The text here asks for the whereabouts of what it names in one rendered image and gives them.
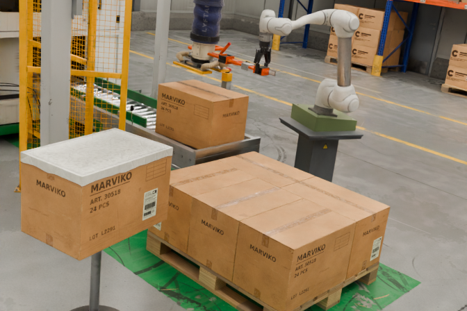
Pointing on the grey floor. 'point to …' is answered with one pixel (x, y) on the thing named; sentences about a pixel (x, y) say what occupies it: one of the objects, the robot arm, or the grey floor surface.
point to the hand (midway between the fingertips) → (261, 69)
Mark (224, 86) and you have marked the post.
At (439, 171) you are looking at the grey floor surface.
